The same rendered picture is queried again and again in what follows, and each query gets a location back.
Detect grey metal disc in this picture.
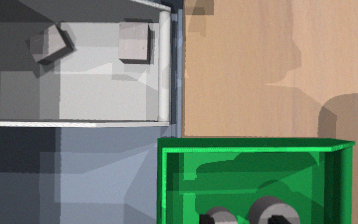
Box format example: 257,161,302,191
248,196,300,224

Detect green bin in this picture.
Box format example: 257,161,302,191
156,138,355,224

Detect grey steel disc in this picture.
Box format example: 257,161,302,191
206,206,238,224

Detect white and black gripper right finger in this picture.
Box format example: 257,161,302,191
268,215,291,224

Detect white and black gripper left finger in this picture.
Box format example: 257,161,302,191
199,214,215,224

